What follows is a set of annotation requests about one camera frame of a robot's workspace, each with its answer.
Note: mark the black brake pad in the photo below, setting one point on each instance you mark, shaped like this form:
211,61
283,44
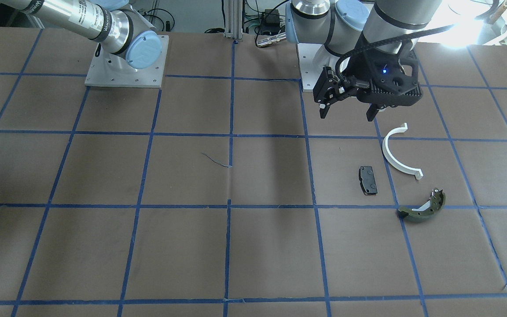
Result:
367,180

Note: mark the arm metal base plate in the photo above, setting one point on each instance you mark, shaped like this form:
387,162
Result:
110,71
312,58

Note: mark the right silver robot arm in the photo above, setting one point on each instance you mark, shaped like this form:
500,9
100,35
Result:
130,52

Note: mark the olive metal brake shoe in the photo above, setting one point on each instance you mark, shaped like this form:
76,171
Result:
426,211

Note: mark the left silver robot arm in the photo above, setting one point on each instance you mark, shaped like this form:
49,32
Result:
347,27

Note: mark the white curved plastic bracket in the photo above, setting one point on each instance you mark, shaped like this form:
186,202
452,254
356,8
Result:
392,160

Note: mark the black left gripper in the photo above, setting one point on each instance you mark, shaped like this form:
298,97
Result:
365,66

